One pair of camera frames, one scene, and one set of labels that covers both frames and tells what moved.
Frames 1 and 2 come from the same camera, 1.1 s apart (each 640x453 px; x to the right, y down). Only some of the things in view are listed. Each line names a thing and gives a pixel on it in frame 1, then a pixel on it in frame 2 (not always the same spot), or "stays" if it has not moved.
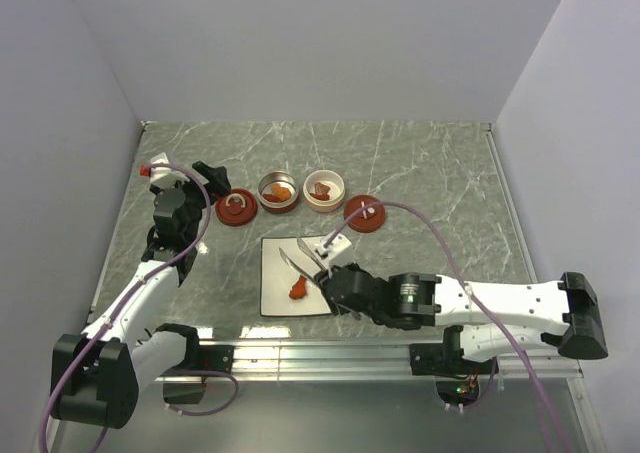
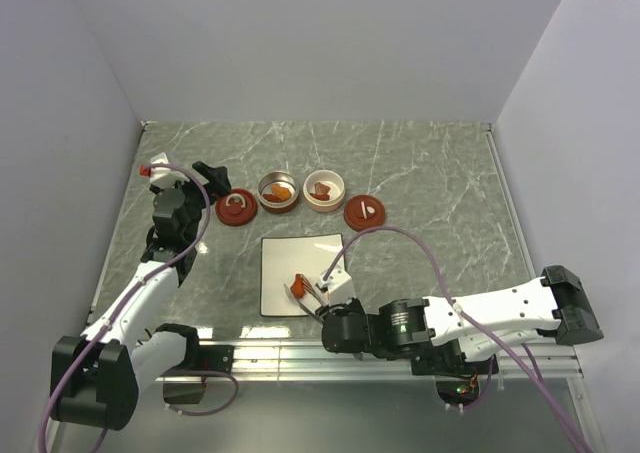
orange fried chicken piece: (281, 192) stays
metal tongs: (294, 265) -> (317, 310)
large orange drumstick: (299, 289) stays
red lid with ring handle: (236, 208) stays
